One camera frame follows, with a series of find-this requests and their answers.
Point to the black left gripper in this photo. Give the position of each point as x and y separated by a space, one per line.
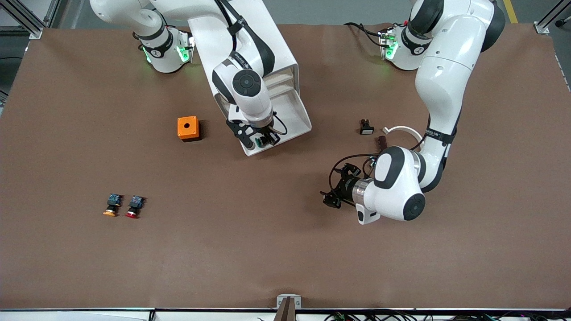
347 186

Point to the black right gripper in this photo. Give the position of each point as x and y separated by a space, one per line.
265 133

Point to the green push button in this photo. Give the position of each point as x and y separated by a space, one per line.
261 142

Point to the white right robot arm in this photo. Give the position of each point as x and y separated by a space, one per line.
250 89

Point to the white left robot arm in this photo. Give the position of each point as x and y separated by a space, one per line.
446 76

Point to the white drawer cabinet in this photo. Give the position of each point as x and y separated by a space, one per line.
279 40

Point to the red push button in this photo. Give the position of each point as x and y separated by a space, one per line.
134 206

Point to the orange push button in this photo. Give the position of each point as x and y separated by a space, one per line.
112 205

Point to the brown terminal block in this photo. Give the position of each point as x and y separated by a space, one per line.
382 142

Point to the black white switch module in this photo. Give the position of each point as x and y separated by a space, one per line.
366 129

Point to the white curved bracket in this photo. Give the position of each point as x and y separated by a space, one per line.
401 129

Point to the orange button enclosure box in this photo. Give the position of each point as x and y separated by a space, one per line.
182 129

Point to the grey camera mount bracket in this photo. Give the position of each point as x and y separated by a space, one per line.
288 303

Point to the aluminium frame profile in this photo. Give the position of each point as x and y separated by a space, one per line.
53 11
543 28

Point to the white table edge rail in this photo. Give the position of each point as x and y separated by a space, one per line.
67 315

